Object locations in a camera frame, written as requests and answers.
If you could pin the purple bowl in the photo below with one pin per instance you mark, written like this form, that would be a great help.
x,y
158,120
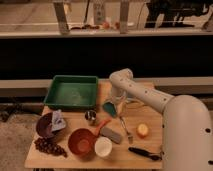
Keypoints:
x,y
43,126

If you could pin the grey crumpled cloth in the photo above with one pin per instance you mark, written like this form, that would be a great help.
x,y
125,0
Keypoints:
x,y
58,122

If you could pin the yellow apple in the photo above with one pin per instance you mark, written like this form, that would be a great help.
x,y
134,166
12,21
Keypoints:
x,y
142,130

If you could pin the orange bowl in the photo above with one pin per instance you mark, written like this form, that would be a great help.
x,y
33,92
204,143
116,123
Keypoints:
x,y
81,142

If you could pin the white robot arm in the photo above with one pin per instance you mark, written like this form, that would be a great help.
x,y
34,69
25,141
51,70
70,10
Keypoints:
x,y
187,138

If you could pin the bunch of dark grapes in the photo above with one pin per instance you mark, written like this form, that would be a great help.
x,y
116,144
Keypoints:
x,y
49,147

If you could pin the green plastic tray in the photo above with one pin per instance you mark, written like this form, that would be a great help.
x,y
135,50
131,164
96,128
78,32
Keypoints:
x,y
68,92

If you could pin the black handled tool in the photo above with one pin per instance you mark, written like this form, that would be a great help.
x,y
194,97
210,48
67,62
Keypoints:
x,y
145,153

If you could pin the small metal cup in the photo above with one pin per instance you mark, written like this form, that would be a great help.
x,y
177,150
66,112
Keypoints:
x,y
90,116

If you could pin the red handled tool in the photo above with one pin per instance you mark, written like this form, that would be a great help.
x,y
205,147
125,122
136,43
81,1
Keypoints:
x,y
100,126

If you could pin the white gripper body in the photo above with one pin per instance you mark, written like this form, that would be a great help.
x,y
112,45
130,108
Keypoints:
x,y
117,96

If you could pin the metal fork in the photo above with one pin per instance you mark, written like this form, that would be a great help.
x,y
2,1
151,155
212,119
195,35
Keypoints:
x,y
129,135

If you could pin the grey rectangular block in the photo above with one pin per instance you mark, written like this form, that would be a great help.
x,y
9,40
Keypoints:
x,y
112,135

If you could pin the white cup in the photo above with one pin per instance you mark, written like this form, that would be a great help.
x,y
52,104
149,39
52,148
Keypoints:
x,y
103,147

